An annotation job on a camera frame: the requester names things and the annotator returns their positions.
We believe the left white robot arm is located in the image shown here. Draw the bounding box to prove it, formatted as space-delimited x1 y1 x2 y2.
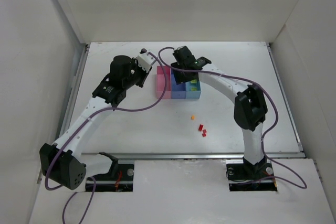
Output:
39 52 158 190

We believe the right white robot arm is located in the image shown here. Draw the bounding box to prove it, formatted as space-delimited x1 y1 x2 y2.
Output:
171 46 268 180

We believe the pink container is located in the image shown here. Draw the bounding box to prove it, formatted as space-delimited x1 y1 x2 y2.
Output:
155 66 172 99

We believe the dark blue container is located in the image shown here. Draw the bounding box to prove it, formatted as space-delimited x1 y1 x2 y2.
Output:
171 73 186 100

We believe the light blue container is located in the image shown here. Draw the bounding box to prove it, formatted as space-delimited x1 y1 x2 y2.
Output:
185 79 201 100

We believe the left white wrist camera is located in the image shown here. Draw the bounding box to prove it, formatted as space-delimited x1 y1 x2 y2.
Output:
136 48 157 73

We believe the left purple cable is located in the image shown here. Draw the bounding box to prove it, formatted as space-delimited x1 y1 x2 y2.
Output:
44 53 174 224

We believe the purple cable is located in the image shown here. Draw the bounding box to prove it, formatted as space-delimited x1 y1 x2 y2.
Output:
44 53 174 224
158 47 308 189

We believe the right aluminium rail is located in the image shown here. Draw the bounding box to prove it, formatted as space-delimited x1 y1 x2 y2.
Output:
266 43 305 156

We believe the aluminium rail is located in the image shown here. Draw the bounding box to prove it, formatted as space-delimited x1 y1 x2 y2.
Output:
54 44 90 140
54 152 305 161
266 43 305 156

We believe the left aluminium rail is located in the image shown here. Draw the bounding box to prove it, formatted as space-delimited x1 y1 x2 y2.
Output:
54 44 90 140

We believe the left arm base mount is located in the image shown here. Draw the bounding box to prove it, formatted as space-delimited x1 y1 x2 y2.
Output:
85 152 134 193

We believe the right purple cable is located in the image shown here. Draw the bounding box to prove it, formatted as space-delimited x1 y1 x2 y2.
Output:
158 47 308 189

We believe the front aluminium rail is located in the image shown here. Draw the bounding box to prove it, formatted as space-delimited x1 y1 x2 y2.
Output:
54 152 305 161

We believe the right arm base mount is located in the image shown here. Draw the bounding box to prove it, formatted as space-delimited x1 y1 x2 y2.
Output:
226 163 278 191

